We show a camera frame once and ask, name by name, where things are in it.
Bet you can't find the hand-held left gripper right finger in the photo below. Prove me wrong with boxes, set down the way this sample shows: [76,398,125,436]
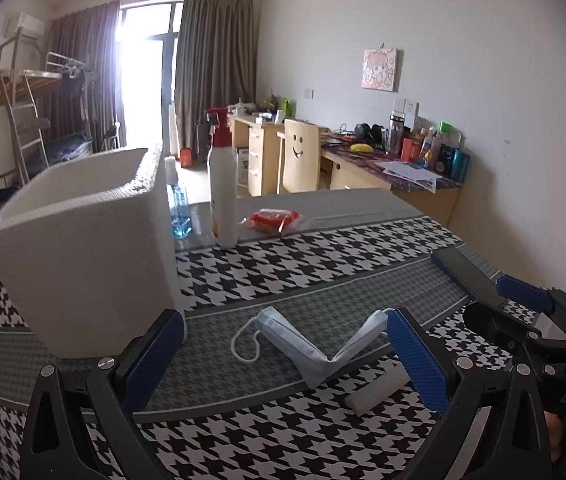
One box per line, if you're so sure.
[385,307,554,480]

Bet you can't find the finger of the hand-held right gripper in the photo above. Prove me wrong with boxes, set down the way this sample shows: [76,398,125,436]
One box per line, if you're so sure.
[495,274,566,342]
[463,301,566,362]

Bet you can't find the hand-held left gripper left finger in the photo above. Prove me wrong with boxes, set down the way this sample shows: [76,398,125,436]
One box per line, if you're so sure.
[18,307,186,480]

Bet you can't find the light blue face mask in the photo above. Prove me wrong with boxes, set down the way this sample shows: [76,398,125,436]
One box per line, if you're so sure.
[232,306,391,390]

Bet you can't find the white foam box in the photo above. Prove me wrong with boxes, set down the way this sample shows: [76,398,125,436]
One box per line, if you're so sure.
[0,142,186,361]

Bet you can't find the person's right hand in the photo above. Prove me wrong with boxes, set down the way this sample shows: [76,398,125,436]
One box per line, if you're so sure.
[545,412,566,466]

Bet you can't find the white foam roll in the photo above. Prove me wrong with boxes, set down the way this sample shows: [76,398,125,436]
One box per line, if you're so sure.
[345,365,408,417]

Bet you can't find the black rectangular case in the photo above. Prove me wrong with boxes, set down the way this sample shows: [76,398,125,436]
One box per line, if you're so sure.
[431,248,506,309]

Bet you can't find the blue spray bottle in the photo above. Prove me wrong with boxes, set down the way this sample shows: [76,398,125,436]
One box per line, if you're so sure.
[164,156,192,238]

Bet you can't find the cluster of toiletry bottles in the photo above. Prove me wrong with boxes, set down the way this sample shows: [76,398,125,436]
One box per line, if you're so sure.
[388,110,471,181]

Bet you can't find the black white houndstooth tablecloth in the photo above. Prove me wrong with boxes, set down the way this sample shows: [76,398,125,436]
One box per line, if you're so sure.
[0,212,544,480]

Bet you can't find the white papers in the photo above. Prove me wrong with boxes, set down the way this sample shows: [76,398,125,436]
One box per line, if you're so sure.
[382,160,438,193]

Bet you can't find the white spray bottle red cap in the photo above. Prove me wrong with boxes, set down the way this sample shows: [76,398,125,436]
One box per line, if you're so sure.
[205,107,240,248]

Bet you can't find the red snack packet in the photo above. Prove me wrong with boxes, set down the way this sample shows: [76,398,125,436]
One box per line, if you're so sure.
[240,207,306,236]

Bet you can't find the wooden desk with patterned cloth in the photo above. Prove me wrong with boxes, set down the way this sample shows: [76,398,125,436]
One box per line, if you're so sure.
[319,132,465,228]

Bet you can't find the black headphones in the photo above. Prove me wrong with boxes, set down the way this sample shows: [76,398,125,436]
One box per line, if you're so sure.
[353,122,388,148]

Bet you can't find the blue checked bedding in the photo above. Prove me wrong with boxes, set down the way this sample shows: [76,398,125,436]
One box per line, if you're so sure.
[45,135,94,166]

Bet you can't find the black folding chair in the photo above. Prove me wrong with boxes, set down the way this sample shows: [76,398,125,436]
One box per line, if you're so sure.
[100,122,122,152]

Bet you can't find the wooden chair with smiley cutout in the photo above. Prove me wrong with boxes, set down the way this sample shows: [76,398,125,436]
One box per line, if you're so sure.
[277,117,334,195]

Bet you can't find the dark trolley bag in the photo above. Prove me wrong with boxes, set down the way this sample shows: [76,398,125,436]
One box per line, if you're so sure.
[195,116,212,158]

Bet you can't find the metal bunk ladder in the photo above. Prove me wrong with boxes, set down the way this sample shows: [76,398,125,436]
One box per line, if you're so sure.
[5,72,51,186]

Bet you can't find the pile of desk clutter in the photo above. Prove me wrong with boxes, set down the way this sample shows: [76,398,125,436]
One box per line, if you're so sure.
[228,95,281,126]

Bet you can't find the glass balcony door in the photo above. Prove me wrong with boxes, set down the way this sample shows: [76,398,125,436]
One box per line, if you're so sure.
[113,2,186,161]

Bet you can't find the dark hanging clothes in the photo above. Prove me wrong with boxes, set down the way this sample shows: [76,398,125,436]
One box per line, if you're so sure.
[60,67,88,121]

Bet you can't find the metal bunk bed blue bedding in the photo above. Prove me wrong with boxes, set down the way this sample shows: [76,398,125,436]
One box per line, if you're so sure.
[23,50,124,166]

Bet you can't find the brown curtain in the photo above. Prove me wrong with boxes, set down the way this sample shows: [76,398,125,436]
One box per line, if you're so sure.
[45,2,124,153]
[174,0,262,153]

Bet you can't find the white air conditioner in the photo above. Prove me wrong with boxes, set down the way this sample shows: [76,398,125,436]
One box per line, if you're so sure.
[3,12,46,41]

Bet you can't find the pink cartoon wall poster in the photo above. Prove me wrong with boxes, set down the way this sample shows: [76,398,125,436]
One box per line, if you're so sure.
[361,47,398,92]

